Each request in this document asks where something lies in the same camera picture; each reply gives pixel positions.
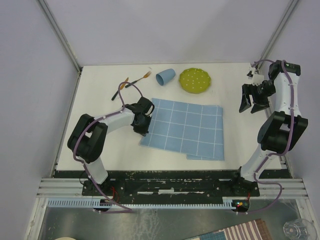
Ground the striped folded cloth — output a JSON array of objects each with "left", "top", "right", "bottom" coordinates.
[{"left": 189, "top": 219, "right": 273, "bottom": 240}]

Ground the cream round object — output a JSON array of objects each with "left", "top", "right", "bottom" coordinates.
[{"left": 55, "top": 237, "right": 76, "bottom": 240}]

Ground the blue checked cloth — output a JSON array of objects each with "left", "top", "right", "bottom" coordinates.
[{"left": 140, "top": 98, "right": 225, "bottom": 161}]

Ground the aluminium frame rail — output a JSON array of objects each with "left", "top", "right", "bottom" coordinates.
[{"left": 260, "top": 0, "right": 301, "bottom": 60}]

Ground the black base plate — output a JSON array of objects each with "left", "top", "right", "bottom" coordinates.
[{"left": 81, "top": 169, "right": 261, "bottom": 201}]

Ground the orange knife green handle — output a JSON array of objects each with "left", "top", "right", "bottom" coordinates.
[{"left": 111, "top": 77, "right": 129, "bottom": 101}]

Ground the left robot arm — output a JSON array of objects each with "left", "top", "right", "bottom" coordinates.
[{"left": 67, "top": 96, "right": 155, "bottom": 195}]

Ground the orange fork green handle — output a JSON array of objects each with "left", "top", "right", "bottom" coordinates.
[{"left": 125, "top": 71, "right": 152, "bottom": 88}]

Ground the green dotted plate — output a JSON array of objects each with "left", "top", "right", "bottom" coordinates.
[{"left": 178, "top": 67, "right": 212, "bottom": 94}]

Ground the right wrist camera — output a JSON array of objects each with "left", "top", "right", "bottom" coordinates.
[{"left": 246, "top": 67, "right": 264, "bottom": 86}]

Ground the blue cup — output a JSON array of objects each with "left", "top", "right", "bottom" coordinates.
[{"left": 155, "top": 68, "right": 176, "bottom": 86}]

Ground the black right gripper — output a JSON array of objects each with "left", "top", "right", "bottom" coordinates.
[{"left": 238, "top": 79, "right": 276, "bottom": 114}]

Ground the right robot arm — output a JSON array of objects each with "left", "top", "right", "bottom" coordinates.
[{"left": 229, "top": 60, "right": 308, "bottom": 196}]

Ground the clear glass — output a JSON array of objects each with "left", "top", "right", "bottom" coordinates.
[{"left": 283, "top": 218, "right": 318, "bottom": 240}]

